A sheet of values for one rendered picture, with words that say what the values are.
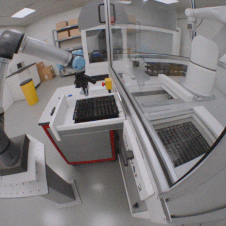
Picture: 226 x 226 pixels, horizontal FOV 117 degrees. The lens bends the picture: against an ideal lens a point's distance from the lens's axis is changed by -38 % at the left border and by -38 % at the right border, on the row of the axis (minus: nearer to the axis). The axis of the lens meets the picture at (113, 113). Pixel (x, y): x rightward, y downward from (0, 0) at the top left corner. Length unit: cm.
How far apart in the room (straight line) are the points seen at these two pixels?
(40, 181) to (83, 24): 134
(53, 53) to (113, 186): 123
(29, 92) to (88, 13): 241
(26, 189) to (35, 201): 93
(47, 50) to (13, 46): 16
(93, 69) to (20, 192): 130
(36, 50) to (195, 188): 60
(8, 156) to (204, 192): 67
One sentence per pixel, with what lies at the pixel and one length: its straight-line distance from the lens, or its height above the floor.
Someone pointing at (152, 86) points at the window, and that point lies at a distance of 25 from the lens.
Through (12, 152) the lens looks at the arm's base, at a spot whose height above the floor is 87.
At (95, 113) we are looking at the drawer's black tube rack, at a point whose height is 90.
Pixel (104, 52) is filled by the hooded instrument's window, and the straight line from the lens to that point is 132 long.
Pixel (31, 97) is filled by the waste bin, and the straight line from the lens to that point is 318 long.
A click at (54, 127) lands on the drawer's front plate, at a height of 91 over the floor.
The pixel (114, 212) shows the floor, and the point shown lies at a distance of 122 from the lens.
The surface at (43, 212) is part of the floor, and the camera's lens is 147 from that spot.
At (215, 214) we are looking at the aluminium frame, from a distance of 15.
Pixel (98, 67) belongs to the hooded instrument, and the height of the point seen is 90.
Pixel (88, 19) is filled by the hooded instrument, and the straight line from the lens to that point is 131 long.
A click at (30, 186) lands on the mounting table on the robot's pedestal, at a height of 76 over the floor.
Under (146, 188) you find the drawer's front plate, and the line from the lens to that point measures 30.
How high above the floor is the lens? 122
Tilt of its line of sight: 38 degrees down
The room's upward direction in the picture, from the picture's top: 4 degrees counter-clockwise
